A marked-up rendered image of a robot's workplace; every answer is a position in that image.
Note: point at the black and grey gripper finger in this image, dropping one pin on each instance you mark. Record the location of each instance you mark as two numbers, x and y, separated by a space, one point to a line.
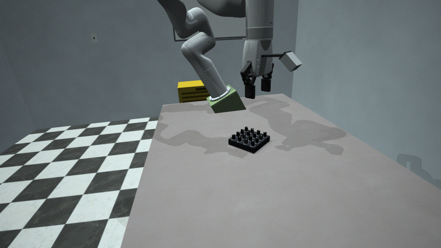
249 83
266 81

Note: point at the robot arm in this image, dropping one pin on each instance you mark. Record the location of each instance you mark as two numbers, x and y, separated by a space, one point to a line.
259 24

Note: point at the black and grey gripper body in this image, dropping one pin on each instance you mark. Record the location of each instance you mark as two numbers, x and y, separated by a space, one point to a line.
253 50

